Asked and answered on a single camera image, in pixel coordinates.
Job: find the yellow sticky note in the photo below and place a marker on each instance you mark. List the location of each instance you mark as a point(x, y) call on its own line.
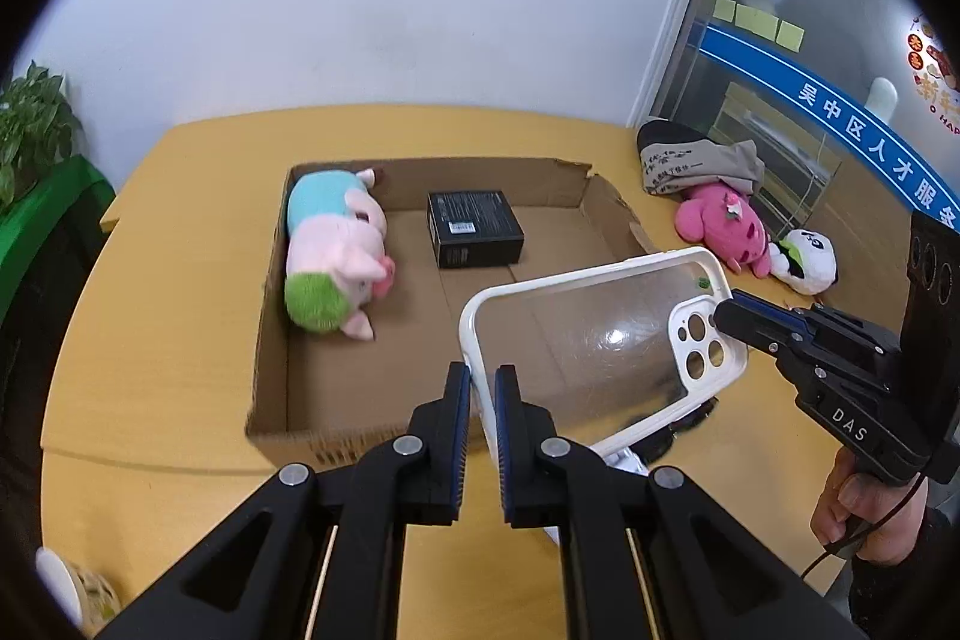
point(726, 9)
point(790, 34)
point(757, 20)

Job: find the blue window band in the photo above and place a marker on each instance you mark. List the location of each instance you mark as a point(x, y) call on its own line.
point(825, 100)

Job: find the person's right hand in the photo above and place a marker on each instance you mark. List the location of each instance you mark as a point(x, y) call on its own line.
point(885, 535)

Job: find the black plastic item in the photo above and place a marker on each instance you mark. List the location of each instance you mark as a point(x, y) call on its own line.
point(686, 422)

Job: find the green potted plant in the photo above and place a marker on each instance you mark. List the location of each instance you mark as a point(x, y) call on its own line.
point(34, 123)

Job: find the small black box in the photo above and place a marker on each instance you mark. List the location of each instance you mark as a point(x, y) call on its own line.
point(472, 220)

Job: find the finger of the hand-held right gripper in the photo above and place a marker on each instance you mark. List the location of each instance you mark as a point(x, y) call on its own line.
point(780, 310)
point(750, 325)

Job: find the pink pig plush toy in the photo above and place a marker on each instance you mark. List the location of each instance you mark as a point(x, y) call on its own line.
point(330, 242)

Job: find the white clear phone case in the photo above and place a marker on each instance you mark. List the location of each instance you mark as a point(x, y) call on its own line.
point(705, 347)

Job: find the grey and black printed cloth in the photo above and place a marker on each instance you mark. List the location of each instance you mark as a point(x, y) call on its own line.
point(697, 168)

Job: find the white panda plush toy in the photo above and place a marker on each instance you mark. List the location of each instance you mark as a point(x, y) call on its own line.
point(810, 265)

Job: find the brown cardboard box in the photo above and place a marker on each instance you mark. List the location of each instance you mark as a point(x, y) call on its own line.
point(337, 385)

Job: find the person's right forearm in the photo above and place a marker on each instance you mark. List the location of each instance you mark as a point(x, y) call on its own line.
point(900, 599)

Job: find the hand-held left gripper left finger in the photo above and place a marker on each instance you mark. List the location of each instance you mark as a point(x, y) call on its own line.
point(459, 445)

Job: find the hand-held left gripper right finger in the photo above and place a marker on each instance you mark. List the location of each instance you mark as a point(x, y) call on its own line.
point(504, 445)

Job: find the pink strawberry plush toy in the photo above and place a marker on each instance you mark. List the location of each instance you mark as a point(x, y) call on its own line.
point(720, 224)

